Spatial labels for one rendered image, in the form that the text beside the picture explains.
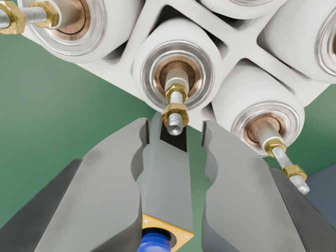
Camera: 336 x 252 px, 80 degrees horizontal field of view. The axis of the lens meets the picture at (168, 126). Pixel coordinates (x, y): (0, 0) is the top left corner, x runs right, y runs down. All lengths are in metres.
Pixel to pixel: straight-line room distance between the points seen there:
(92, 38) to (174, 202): 0.21
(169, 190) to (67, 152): 0.44
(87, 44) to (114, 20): 0.03
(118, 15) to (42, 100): 0.43
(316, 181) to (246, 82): 0.51
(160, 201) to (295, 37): 0.23
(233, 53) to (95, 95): 0.36
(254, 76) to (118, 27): 0.17
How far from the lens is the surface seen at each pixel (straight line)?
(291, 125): 0.27
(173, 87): 0.17
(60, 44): 0.23
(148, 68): 0.21
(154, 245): 0.27
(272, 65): 0.31
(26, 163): 0.78
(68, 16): 0.21
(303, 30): 0.24
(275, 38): 0.29
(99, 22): 0.21
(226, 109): 0.25
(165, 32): 0.21
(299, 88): 0.34
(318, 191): 0.71
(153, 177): 0.29
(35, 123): 0.66
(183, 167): 0.34
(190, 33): 0.21
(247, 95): 0.24
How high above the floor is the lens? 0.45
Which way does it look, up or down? 58 degrees down
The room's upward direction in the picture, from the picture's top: 174 degrees counter-clockwise
